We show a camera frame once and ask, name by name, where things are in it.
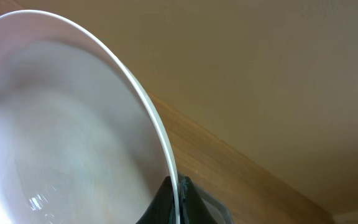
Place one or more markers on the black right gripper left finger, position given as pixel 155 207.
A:
pixel 161 209

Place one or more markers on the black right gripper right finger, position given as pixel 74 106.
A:
pixel 198 206

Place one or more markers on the white plate blue stain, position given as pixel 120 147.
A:
pixel 80 140

